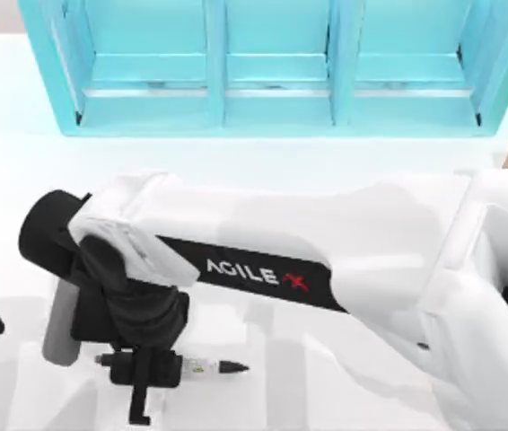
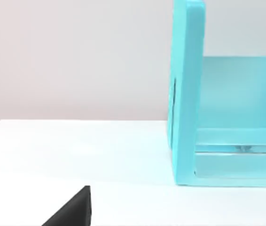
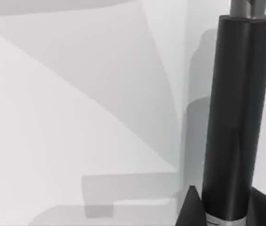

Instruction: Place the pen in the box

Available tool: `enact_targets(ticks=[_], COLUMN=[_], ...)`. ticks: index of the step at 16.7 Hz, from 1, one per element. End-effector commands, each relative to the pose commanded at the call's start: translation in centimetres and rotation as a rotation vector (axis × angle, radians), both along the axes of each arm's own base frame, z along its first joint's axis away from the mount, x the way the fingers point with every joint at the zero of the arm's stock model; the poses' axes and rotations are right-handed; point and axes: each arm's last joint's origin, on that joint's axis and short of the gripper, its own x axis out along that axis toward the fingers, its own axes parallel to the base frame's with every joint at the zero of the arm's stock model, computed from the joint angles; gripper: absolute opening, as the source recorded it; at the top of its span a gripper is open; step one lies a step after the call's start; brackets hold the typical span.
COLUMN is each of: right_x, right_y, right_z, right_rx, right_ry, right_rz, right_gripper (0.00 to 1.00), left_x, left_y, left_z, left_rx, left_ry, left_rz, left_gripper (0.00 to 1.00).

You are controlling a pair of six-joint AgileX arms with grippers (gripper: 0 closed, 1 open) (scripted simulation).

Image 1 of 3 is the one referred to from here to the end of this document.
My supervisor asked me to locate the white and black marker pen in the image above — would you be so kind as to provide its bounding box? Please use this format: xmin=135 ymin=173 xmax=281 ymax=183
xmin=94 ymin=352 xmax=251 ymax=376

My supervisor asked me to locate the light blue rack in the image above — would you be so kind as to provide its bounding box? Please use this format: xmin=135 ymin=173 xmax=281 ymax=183
xmin=15 ymin=0 xmax=508 ymax=138

